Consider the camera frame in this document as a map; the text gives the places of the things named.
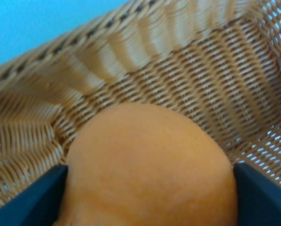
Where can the orange woven wicker basket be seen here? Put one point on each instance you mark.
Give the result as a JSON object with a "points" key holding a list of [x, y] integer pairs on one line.
{"points": [[217, 62]]}

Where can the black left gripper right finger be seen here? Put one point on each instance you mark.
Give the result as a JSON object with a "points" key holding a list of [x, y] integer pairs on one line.
{"points": [[259, 198]]}

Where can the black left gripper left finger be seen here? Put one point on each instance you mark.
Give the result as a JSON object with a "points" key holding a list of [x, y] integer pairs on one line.
{"points": [[39, 204]]}

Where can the orange fruit with stem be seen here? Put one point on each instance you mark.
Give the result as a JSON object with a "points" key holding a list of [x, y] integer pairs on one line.
{"points": [[144, 165]]}

